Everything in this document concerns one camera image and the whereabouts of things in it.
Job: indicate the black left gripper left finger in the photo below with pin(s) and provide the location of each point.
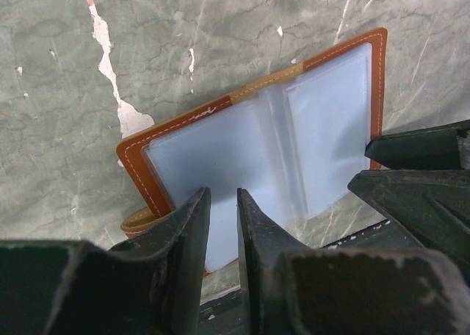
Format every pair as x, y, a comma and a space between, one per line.
149, 284

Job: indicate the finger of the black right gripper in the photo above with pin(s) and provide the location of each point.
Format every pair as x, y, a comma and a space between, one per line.
430, 205
437, 148

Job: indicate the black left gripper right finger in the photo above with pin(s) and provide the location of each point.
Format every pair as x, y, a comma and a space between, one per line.
290, 288

